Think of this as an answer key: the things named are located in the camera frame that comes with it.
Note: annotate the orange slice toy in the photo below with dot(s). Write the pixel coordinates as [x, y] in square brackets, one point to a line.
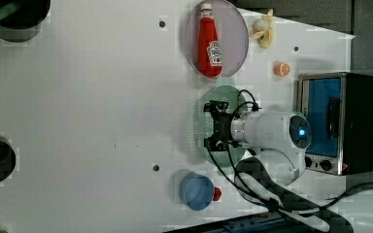
[282, 69]

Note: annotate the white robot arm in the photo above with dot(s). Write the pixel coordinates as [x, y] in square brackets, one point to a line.
[266, 151]

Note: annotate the black toaster oven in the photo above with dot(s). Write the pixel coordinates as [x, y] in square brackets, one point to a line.
[339, 108]

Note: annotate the black metal pot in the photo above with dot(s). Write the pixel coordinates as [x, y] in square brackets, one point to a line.
[26, 22]

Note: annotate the red ketchup bottle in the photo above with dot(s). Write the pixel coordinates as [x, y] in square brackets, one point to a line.
[209, 52]

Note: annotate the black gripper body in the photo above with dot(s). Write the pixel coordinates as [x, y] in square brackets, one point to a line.
[221, 126]

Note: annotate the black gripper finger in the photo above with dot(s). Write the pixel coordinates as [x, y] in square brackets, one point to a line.
[213, 144]
[216, 107]

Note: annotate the green plastic strainer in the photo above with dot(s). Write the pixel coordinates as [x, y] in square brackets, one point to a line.
[201, 123]

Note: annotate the grey round plate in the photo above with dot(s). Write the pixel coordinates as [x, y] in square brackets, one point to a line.
[232, 32]

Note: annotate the blue plastic cup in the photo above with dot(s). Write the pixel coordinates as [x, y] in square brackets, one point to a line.
[196, 191]

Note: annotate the small red tomato toy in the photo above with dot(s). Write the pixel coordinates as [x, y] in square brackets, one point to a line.
[217, 194]

